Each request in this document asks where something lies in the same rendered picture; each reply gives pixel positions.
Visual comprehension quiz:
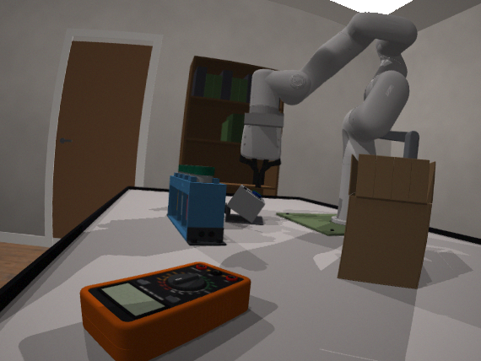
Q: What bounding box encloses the brown cardboard box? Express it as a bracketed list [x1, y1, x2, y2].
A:
[338, 154, 435, 289]

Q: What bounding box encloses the orange digital multimeter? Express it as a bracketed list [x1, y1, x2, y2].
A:
[80, 262, 251, 361]

